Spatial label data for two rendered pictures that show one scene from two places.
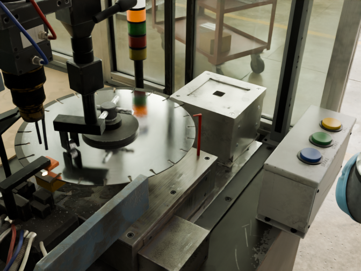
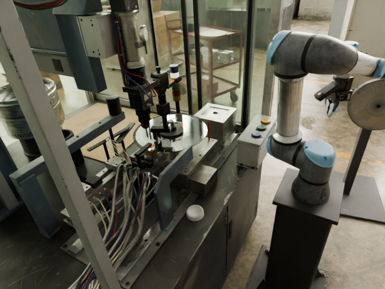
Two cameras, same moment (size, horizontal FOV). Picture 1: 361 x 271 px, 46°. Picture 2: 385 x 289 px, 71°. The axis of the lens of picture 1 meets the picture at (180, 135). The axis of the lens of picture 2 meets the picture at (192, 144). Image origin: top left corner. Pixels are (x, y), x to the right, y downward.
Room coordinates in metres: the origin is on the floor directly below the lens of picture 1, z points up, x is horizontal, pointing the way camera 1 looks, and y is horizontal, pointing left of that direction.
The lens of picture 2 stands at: (-0.40, 0.05, 1.59)
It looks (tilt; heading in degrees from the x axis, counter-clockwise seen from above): 34 degrees down; 0
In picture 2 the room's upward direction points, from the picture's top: 4 degrees counter-clockwise
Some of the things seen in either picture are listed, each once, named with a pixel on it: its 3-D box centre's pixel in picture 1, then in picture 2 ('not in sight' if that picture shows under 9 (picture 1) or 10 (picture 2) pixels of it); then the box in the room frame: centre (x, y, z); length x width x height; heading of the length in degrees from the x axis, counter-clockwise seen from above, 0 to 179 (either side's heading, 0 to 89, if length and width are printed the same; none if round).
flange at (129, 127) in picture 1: (109, 123); (171, 128); (0.69, 0.14, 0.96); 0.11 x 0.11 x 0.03
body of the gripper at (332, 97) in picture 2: not in sight; (340, 88); (0.80, -0.68, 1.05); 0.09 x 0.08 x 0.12; 97
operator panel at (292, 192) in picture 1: (308, 166); (256, 140); (0.74, -0.28, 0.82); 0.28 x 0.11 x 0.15; 148
